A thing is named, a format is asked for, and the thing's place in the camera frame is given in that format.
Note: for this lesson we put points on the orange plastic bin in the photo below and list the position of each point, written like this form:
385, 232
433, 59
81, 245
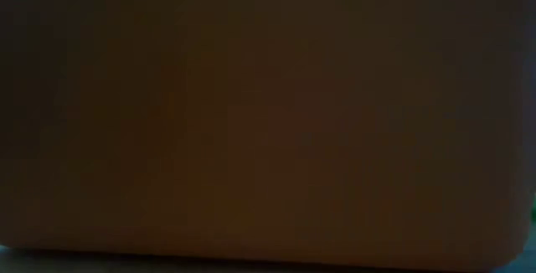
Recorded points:
268, 122

